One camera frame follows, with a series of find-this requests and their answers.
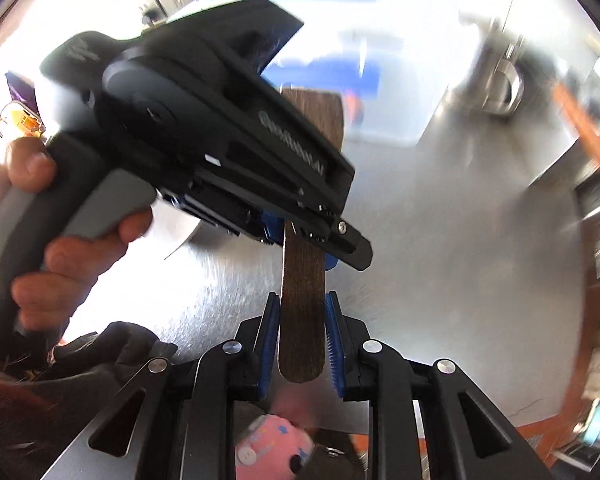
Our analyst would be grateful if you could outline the pink patterned clothing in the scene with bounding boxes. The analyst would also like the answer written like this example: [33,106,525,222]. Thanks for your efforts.
[235,400,313,476]

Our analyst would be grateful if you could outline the wooden spatula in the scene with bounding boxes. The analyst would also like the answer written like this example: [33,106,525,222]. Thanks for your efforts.
[276,86,345,383]

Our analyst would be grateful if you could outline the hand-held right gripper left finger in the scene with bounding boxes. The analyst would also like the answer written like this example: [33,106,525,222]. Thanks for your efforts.
[42,292,283,480]

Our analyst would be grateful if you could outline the yellow plastic object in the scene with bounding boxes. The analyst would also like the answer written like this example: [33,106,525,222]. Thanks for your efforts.
[7,102,46,136]

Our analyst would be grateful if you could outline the dark purple cloth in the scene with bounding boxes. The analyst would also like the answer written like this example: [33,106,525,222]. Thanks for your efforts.
[5,72,36,103]

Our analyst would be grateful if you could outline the white square dish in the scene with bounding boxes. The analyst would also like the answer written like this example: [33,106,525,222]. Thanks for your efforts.
[150,207,206,261]

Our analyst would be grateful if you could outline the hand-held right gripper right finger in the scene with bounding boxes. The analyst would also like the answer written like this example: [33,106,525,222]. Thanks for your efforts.
[324,290,556,480]

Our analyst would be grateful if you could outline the steel pot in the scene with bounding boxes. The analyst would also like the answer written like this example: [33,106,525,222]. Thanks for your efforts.
[450,25,528,121]

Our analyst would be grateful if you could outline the person's left hand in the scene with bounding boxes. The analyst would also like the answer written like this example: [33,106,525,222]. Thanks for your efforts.
[0,136,155,333]

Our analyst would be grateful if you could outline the clear plastic container blue handles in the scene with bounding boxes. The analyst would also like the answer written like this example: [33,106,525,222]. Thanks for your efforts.
[260,0,461,148]

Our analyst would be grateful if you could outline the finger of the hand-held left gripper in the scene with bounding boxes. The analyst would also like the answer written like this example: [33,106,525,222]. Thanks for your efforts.
[252,209,342,272]
[286,204,373,273]

